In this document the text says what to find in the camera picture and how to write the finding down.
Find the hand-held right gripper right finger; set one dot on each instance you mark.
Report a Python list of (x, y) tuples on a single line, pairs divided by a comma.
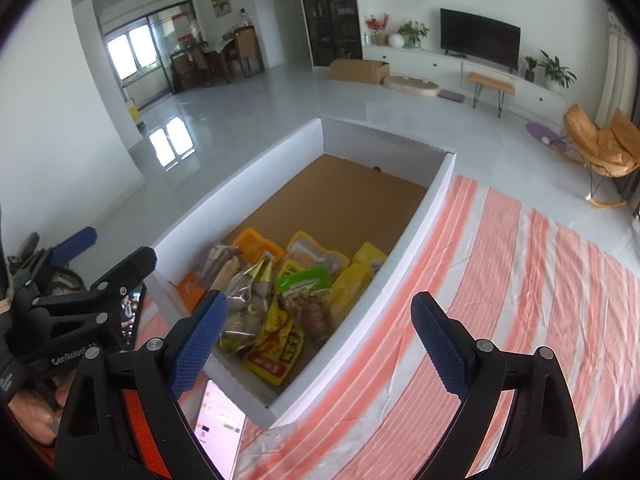
[(442, 345)]

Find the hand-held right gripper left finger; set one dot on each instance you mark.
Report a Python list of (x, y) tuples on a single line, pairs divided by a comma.
[(195, 345)]

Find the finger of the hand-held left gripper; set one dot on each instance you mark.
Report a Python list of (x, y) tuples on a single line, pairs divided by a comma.
[(80, 240), (132, 265)]

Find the red and yellow snack packet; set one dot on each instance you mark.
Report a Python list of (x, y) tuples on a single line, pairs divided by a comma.
[(275, 355)]

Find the clear sausage packet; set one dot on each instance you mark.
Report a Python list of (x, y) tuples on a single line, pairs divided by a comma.
[(220, 267)]

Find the orange snack packet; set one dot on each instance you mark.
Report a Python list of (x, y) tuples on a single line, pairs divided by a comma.
[(255, 245)]

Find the white and green snack packet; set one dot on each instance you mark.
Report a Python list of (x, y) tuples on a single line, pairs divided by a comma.
[(302, 280)]

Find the yellow sausage packet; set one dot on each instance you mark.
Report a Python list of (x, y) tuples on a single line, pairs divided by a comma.
[(315, 255)]

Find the white cardboard box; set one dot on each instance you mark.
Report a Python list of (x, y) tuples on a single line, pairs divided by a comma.
[(345, 185)]

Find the person's left hand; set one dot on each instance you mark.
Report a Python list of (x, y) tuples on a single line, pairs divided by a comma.
[(35, 410)]

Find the phone with dark screen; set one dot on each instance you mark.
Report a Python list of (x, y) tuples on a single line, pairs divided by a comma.
[(132, 315)]

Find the phone with white screen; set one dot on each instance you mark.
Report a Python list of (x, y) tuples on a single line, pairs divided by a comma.
[(220, 425)]

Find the orange striped tablecloth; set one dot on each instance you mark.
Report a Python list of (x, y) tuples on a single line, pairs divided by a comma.
[(525, 310)]

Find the red clothing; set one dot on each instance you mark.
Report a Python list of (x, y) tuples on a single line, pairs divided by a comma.
[(142, 425)]

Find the glass balcony door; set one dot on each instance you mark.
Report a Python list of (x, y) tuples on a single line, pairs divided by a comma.
[(145, 50)]

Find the dining table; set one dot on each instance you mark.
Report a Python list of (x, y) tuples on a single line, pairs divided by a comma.
[(217, 60)]

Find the round purple mat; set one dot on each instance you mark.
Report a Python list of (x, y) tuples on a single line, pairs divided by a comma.
[(545, 135)]

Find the wooden dining chair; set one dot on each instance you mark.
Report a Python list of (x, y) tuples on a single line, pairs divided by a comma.
[(248, 50)]

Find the small purple mat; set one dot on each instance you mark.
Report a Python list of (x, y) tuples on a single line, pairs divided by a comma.
[(451, 95)]

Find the orange lounge chair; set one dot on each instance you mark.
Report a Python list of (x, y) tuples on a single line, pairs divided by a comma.
[(600, 140)]

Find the round beige pet bed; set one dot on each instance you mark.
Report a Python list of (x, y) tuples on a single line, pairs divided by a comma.
[(411, 85)]

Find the wooden bench with metal legs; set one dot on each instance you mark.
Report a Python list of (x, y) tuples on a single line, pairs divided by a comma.
[(491, 82)]

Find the white television cabinet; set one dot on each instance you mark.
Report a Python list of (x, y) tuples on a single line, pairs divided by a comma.
[(430, 62)]

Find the brown cardboard box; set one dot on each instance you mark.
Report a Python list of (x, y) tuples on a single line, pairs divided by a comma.
[(357, 71)]

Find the small potted plant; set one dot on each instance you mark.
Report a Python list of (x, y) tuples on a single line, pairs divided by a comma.
[(530, 67)]

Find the large potted plant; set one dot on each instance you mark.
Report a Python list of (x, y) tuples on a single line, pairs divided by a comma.
[(556, 72)]

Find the round white vase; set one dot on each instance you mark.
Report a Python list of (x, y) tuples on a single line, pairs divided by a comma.
[(396, 40)]

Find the flat screen television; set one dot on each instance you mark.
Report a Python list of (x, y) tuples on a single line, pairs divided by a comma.
[(480, 37)]

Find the green flowering plant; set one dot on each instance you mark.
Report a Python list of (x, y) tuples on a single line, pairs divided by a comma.
[(412, 32)]

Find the dark glass cabinet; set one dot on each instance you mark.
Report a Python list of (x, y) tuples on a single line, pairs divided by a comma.
[(327, 10)]

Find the red flowers in vase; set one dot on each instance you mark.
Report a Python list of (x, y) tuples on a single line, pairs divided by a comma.
[(377, 27)]

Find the cloth-covered standing air conditioner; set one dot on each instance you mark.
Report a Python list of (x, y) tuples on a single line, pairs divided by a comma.
[(617, 70)]

